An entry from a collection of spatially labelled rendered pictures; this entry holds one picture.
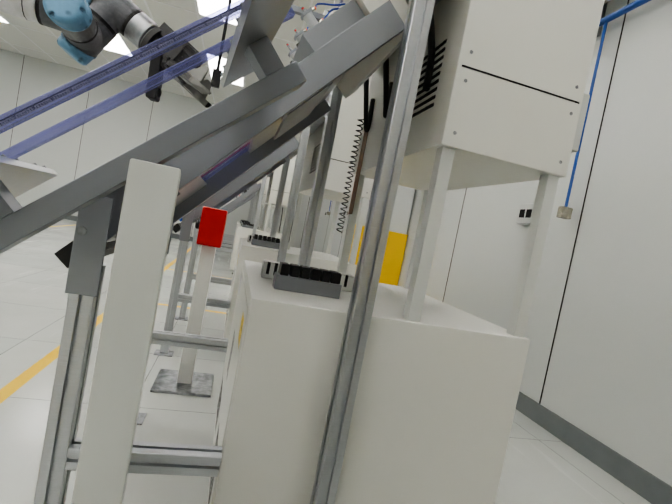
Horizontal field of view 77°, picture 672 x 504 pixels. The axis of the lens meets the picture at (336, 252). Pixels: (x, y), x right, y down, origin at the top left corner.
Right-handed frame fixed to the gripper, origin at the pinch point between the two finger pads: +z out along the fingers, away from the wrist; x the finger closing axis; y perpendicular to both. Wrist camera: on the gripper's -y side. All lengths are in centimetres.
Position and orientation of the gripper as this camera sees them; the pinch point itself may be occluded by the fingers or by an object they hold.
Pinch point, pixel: (210, 104)
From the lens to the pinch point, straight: 117.9
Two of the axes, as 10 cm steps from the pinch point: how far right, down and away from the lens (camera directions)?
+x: -2.3, -0.9, 9.7
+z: 7.4, 6.4, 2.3
